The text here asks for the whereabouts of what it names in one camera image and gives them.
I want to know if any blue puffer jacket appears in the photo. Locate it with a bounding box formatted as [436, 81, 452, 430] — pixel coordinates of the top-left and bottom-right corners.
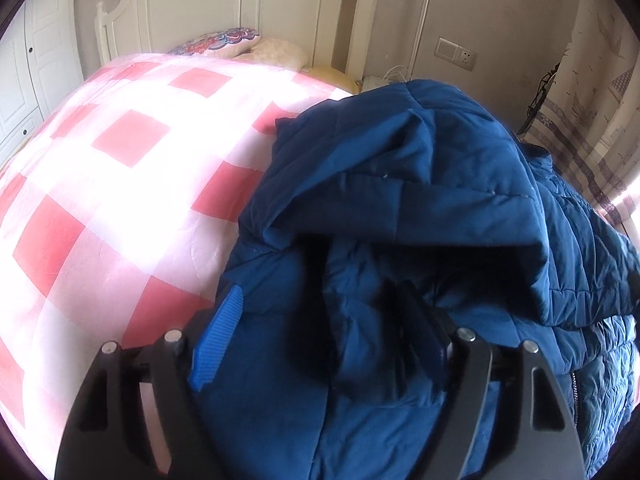
[197, 78, 640, 480]

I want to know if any printed beige curtain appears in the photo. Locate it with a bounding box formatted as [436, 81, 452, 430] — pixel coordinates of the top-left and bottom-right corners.
[520, 0, 640, 241]

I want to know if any white wooden headboard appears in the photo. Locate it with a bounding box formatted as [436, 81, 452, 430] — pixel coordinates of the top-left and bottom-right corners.
[95, 0, 383, 95]

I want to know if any white bedside table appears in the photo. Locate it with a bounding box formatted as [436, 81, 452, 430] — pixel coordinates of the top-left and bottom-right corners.
[361, 65, 412, 94]

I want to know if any yellow pillow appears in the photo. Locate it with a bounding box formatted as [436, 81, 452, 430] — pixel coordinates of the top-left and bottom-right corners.
[302, 65, 359, 96]

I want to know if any red checked bed cover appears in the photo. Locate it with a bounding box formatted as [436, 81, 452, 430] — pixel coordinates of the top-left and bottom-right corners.
[0, 52, 351, 480]

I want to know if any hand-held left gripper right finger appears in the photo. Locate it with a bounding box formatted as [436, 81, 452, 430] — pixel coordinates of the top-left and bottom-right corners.
[397, 282, 587, 480]

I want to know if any black cord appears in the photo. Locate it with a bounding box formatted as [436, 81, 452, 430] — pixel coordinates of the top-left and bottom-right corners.
[517, 62, 562, 136]

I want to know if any patterned pillow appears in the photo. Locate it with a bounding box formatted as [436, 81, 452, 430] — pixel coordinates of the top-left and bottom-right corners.
[167, 27, 261, 58]

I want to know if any cream plush pillow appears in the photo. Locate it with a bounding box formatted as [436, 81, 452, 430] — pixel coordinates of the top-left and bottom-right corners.
[247, 38, 309, 72]

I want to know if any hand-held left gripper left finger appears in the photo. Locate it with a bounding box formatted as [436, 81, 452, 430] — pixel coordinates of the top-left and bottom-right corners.
[55, 287, 244, 480]

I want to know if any metal pole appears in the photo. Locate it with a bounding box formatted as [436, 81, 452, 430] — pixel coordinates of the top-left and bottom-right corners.
[407, 0, 434, 82]

